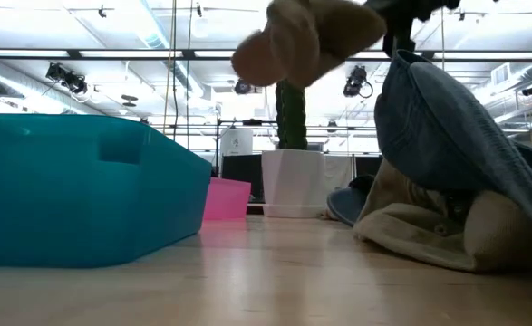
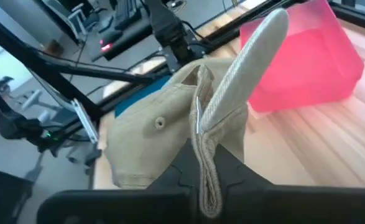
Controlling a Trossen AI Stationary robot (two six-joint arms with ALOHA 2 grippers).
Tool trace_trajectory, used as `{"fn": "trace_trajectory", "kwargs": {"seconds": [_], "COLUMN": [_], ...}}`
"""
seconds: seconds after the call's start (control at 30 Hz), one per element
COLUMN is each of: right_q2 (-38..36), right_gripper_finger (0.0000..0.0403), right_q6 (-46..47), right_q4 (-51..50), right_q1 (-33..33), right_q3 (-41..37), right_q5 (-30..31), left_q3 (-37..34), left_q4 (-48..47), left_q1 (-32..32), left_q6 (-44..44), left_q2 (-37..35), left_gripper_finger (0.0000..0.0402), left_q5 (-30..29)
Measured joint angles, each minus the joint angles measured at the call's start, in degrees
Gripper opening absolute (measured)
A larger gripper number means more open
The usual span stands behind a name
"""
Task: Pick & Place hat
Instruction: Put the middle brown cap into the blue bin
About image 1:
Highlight black partition panel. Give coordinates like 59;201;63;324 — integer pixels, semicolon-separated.
221;153;265;203
354;155;383;178

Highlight black overhead beam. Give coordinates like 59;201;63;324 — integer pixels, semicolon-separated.
0;47;532;63

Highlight hanging cable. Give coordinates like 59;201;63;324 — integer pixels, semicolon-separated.
162;0;179;136
185;0;193;150

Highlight pink plastic bin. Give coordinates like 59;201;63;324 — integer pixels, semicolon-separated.
203;177;252;222

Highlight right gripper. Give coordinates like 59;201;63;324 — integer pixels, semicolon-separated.
364;0;461;58

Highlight green cactus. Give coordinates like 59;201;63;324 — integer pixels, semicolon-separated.
274;79;309;151

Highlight white hanging cloth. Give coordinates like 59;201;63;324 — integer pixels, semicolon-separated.
323;155;353;194

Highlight dark navy cap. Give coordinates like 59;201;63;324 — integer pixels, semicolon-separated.
326;175;376;227

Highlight white plant pot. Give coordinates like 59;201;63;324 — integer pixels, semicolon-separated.
261;149;326;219

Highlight blue plastic bin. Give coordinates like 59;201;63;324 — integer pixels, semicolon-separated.
0;112;213;268

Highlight beige cap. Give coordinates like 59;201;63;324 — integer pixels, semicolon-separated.
230;0;388;90
352;158;532;273

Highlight white box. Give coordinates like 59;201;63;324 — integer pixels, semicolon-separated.
219;129;254;158

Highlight blue denim cap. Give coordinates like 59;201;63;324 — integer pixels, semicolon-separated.
373;49;532;241

